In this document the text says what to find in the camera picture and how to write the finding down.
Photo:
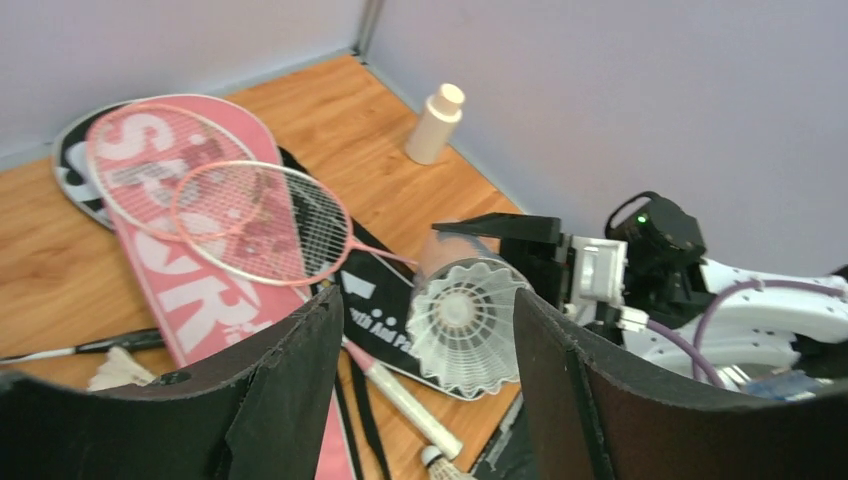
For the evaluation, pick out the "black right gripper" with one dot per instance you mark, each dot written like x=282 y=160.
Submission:
x=530 y=244

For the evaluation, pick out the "cream bottle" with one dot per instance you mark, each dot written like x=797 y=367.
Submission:
x=441 y=113

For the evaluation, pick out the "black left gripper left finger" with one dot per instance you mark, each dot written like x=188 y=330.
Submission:
x=50 y=431

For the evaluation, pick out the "shuttlecock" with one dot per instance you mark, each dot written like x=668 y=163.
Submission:
x=119 y=369
x=460 y=325
x=438 y=467

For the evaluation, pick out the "pink racket cover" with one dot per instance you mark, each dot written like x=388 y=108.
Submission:
x=273 y=349

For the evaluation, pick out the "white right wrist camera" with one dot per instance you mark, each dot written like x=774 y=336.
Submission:
x=597 y=285

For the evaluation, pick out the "white shuttlecock tube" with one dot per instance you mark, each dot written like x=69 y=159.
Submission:
x=443 y=248

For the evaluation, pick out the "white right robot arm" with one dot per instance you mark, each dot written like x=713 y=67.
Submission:
x=648 y=286

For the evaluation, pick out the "pink racket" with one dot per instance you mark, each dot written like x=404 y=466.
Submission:
x=140 y=157
x=265 y=222

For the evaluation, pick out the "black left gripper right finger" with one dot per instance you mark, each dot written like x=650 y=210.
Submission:
x=597 y=411

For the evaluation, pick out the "pink racket upper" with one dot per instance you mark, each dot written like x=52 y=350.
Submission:
x=140 y=157

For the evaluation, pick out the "pink racket lower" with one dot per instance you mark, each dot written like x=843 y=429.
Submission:
x=265 y=222

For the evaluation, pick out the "black silver racket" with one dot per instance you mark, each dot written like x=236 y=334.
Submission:
x=139 y=340

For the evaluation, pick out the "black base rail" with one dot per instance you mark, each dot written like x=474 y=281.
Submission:
x=508 y=454

